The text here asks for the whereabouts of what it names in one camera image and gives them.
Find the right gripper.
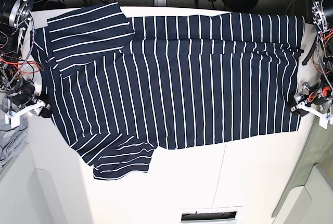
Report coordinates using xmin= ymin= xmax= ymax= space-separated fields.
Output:
xmin=10 ymin=88 xmax=53 ymax=118

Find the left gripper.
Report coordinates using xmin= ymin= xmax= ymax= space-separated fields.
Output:
xmin=292 ymin=80 xmax=322 ymax=117

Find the navy white striped t-shirt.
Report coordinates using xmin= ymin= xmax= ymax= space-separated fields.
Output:
xmin=32 ymin=3 xmax=305 ymax=180

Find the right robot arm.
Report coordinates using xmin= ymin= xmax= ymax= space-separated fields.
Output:
xmin=1 ymin=0 xmax=52 ymax=118

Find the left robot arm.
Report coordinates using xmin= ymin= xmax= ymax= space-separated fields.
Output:
xmin=291 ymin=0 xmax=332 ymax=117

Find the grey folded cloth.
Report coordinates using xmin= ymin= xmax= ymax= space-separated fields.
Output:
xmin=1 ymin=104 xmax=29 ymax=171

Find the white vent grille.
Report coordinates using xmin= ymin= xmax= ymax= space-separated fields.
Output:
xmin=180 ymin=211 xmax=237 ymax=224

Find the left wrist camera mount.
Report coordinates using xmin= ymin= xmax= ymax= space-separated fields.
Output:
xmin=291 ymin=102 xmax=332 ymax=129

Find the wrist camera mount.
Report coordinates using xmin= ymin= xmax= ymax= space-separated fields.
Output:
xmin=5 ymin=99 xmax=50 ymax=128
xmin=291 ymin=102 xmax=332 ymax=129

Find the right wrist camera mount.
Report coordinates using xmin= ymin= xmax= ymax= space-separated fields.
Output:
xmin=5 ymin=99 xmax=50 ymax=128

